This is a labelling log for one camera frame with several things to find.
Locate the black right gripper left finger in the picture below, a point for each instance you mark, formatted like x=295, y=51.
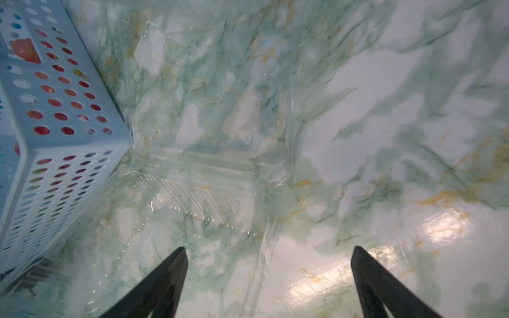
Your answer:
x=158, y=294

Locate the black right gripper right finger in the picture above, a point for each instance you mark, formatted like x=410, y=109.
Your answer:
x=381, y=293

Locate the white perforated plastic basket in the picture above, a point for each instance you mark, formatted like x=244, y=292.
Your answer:
x=61, y=134

